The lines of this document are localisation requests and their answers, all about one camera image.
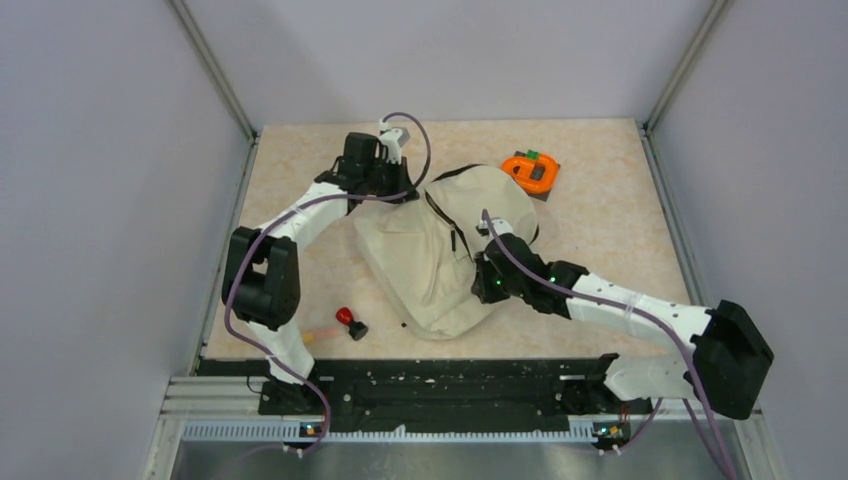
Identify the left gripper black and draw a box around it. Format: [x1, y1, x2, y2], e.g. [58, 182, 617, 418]
[362, 154, 418, 204]

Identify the beige canvas student bag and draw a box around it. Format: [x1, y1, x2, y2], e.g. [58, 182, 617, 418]
[353, 164, 539, 341]

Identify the red black stamp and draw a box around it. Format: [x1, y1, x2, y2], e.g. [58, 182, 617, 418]
[335, 307, 369, 341]

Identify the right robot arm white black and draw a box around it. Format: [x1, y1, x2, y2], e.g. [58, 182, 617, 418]
[472, 234, 774, 420]

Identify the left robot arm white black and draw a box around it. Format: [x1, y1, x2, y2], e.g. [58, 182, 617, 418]
[221, 126, 418, 414]

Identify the orange tape dispenser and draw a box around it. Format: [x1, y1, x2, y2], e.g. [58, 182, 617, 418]
[501, 150, 561, 199]

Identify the black square pad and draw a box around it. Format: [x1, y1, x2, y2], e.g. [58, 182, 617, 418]
[522, 159, 560, 201]

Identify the yellow pink highlighter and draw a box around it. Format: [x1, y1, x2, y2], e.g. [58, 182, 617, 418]
[301, 327, 343, 345]

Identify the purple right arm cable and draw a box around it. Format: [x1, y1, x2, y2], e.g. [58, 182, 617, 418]
[480, 209, 740, 480]

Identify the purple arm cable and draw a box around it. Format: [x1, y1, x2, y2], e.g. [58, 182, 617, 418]
[221, 111, 433, 458]
[480, 209, 740, 480]

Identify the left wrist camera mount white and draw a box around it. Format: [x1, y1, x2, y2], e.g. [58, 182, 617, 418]
[378, 119, 410, 164]

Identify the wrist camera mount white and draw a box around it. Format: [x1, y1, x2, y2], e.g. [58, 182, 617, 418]
[476, 218, 514, 241]
[378, 119, 410, 164]

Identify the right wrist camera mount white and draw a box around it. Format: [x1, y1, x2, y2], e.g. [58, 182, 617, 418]
[476, 218, 514, 241]

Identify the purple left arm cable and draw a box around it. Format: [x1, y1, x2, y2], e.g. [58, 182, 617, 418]
[221, 111, 433, 458]

